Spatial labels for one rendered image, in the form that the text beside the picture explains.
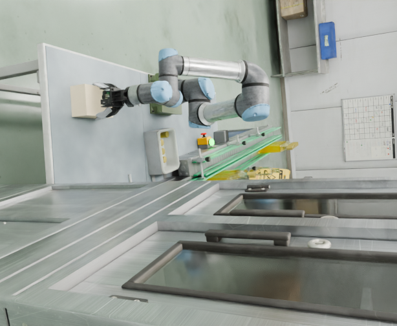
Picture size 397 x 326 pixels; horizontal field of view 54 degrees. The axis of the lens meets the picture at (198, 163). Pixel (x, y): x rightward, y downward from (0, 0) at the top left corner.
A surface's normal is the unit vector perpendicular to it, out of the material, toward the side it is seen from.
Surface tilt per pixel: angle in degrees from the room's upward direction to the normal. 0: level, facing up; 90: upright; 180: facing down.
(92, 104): 0
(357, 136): 90
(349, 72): 90
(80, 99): 90
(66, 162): 0
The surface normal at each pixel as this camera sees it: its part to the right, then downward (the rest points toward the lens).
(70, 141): 0.90, -0.04
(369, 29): -0.43, 0.18
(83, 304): -0.11, -0.98
